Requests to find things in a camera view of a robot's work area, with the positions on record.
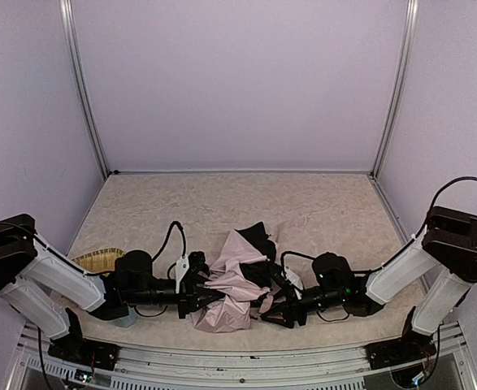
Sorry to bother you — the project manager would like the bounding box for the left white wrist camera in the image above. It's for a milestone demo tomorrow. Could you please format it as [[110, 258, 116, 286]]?
[[167, 255, 189, 295]]

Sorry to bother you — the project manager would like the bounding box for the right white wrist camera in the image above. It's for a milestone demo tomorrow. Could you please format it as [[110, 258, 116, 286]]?
[[282, 265, 304, 291]]

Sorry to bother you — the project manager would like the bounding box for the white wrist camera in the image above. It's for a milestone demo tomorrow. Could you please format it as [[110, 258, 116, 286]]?
[[282, 265, 304, 291], [167, 255, 189, 295]]

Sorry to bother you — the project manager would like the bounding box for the light blue plastic pitcher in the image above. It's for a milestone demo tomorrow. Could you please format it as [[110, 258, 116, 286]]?
[[112, 306, 137, 328]]

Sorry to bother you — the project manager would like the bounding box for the aluminium front rail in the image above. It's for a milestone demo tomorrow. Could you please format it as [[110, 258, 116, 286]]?
[[6, 323, 477, 390]]

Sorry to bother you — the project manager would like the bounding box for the pink and black folding umbrella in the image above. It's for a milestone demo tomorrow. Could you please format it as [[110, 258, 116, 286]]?
[[190, 222, 276, 333]]

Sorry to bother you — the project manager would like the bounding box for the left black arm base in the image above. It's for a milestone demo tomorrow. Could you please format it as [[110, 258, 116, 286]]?
[[48, 308, 119, 371]]

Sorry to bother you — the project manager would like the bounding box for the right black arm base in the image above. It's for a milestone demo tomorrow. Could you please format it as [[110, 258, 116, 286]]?
[[366, 307, 437, 370]]

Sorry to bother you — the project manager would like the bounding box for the woven bamboo tray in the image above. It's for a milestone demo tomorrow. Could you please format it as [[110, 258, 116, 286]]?
[[72, 248, 124, 273]]

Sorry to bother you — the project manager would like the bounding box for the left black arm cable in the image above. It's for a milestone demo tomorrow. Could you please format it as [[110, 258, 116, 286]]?
[[0, 220, 189, 318]]

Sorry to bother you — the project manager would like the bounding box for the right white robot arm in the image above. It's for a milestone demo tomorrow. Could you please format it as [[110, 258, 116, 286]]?
[[261, 206, 477, 345]]

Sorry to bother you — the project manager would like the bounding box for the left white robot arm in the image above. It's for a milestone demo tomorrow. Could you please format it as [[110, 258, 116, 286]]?
[[0, 214, 224, 344]]

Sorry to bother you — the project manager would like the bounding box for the left aluminium frame post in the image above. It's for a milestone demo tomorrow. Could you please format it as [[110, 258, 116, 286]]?
[[59, 0, 111, 181]]

